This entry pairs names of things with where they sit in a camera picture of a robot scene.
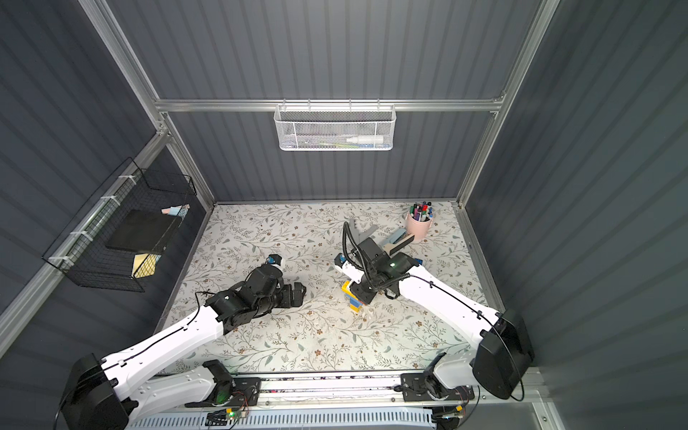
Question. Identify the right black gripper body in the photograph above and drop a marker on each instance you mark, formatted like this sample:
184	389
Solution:
363	293

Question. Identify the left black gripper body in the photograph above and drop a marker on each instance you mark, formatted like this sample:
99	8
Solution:
290	295

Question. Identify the yellow long lego brick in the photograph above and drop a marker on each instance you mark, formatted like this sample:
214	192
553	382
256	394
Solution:
346	289

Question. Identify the long light blue lego brick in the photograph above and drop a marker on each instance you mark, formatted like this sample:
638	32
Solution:
353	302

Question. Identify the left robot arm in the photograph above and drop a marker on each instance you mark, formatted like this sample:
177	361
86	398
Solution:
115	391

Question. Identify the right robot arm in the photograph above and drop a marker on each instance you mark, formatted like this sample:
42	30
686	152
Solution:
500	351

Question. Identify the pink pen cup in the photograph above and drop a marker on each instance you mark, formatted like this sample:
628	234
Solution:
420	218

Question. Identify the floral table mat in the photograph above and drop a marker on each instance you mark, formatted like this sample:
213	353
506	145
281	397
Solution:
324	334

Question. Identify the pastel sticky note pad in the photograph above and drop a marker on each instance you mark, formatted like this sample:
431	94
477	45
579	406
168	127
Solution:
177	211

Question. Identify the yellow sticky notes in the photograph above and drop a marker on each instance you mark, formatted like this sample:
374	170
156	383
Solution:
144	265

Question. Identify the white marker bottle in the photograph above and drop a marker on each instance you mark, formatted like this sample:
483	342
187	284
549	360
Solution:
370	140

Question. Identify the black notebook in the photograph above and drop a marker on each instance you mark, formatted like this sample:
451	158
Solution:
144	232

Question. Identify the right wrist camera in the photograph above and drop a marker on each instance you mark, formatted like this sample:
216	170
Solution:
348	269

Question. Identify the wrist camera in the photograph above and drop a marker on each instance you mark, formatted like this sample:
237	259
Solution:
348	269
274	259

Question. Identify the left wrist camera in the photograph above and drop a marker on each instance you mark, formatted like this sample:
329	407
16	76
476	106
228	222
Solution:
274	259

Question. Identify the grey V-shaped bracket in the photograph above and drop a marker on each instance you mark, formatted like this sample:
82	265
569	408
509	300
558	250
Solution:
361	231

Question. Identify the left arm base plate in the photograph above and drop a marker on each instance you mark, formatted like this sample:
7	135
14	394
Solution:
242	392

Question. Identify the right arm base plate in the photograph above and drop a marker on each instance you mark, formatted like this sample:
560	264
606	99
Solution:
419	387

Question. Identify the black wire basket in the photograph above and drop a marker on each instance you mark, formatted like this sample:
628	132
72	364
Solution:
81	253

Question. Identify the white wire mesh basket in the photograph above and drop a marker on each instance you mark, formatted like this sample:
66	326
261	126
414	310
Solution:
325	127

